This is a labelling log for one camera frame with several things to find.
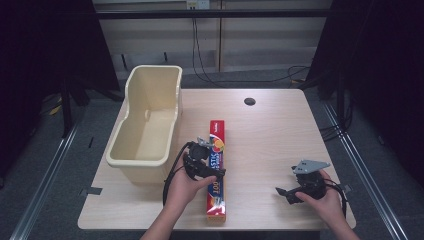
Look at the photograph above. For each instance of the black metal stand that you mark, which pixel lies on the black metal stand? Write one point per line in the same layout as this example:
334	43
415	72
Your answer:
66	110

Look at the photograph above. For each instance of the cream plastic bin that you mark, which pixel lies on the cream plastic bin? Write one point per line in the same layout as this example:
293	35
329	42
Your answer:
146	133

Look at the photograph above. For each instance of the white wall socket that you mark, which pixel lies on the white wall socket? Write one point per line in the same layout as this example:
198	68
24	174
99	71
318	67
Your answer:
198	4

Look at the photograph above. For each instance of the red plastic wrap box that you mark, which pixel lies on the red plastic wrap box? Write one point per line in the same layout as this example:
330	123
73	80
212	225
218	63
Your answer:
216	200

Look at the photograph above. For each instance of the black horizontal bar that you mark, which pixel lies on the black horizontal bar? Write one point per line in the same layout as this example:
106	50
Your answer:
213	13

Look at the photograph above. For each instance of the metal floor rail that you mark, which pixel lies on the metal floor rail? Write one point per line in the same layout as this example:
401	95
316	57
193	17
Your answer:
363	173
43	186

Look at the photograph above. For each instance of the grey table bracket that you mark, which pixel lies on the grey table bracket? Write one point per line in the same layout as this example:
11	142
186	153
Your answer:
90	191
346	188

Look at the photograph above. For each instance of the person's left hand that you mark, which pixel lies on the person's left hand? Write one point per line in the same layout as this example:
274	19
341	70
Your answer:
183	191

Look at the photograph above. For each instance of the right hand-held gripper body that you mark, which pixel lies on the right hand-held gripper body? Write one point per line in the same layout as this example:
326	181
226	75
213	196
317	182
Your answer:
311	181

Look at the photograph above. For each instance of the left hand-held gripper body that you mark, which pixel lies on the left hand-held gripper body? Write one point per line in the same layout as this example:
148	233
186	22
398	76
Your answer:
196	156

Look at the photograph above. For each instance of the black curtain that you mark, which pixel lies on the black curtain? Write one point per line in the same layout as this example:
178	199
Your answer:
376	66
40	66

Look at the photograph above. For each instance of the person's right hand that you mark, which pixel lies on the person's right hand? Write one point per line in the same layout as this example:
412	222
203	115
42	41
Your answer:
325	203

